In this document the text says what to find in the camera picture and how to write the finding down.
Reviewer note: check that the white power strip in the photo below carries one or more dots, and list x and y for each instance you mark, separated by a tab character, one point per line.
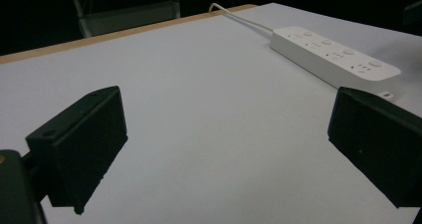
331	56

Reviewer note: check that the metal stand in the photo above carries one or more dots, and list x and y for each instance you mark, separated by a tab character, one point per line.
126	16

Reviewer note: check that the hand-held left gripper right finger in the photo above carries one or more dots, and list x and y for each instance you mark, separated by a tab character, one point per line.
375	141

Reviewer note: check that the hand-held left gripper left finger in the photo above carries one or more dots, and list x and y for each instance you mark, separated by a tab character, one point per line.
83	144

